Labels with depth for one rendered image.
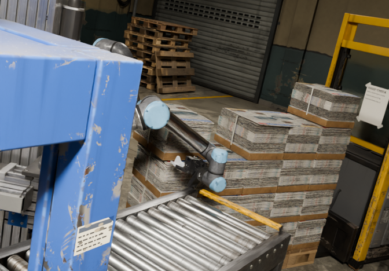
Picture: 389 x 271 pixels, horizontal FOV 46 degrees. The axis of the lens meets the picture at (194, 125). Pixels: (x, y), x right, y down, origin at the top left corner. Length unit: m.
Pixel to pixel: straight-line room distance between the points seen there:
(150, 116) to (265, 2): 8.32
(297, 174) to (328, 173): 0.30
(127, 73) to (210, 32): 10.19
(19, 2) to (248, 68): 8.25
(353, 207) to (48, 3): 2.76
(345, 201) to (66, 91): 3.55
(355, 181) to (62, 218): 3.40
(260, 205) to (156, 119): 1.28
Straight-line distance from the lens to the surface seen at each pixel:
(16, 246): 1.61
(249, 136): 2.79
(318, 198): 3.39
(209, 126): 2.54
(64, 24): 2.28
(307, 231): 3.49
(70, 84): 0.51
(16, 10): 2.27
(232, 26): 10.43
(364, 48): 3.73
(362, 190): 3.85
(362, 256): 3.78
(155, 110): 1.94
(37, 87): 0.49
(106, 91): 0.55
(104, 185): 0.60
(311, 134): 3.09
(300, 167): 3.14
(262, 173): 2.92
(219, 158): 2.12
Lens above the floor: 1.62
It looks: 14 degrees down
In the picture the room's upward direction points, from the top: 12 degrees clockwise
